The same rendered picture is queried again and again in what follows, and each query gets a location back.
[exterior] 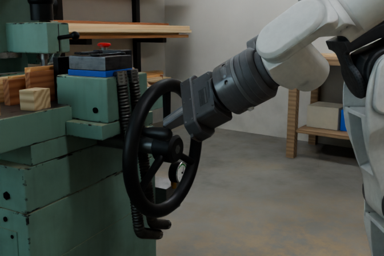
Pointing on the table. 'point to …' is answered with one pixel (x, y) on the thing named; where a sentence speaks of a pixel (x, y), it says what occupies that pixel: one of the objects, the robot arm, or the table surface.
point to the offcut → (35, 99)
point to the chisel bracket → (37, 38)
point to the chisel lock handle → (70, 36)
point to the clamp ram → (60, 68)
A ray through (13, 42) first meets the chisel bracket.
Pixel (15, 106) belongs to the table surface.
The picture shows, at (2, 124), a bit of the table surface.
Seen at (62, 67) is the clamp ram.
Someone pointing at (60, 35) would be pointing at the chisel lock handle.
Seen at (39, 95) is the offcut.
